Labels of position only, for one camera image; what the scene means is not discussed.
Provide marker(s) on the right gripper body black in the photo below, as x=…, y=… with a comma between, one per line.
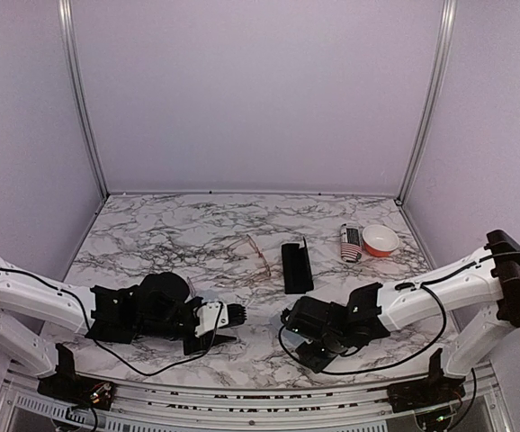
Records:
x=320, y=362

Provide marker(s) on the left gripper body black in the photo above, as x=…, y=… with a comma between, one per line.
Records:
x=191, y=349

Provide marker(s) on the black glasses case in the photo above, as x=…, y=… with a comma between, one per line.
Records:
x=296, y=268

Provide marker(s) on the pink frame sunglasses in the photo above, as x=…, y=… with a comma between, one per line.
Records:
x=247, y=264

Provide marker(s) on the clear purple lens sunglasses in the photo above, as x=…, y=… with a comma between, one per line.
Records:
x=221, y=295

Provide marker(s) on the blue cleaning cloth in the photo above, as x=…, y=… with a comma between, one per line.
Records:
x=278, y=320

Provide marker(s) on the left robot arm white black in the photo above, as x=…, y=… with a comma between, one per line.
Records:
x=160, y=306

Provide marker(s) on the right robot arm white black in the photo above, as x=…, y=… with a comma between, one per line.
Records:
x=490, y=276

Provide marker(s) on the striped flag glasses pouch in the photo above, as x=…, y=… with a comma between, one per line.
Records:
x=350, y=243

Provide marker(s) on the orange white bowl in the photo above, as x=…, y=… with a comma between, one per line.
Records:
x=380, y=241

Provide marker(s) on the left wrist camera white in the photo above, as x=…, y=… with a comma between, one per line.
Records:
x=218, y=315

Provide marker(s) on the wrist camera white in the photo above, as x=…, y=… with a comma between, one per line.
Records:
x=298, y=318
x=218, y=315

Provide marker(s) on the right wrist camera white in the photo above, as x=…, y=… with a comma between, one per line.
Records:
x=298, y=318

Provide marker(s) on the front aluminium rail base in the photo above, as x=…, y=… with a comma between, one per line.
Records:
x=138, y=406

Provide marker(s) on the left aluminium frame post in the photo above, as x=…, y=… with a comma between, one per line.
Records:
x=65, y=12

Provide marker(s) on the aluminium frame post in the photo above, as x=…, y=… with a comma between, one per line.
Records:
x=435, y=82
x=65, y=12

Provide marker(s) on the right aluminium frame post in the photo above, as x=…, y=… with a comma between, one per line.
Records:
x=435, y=82

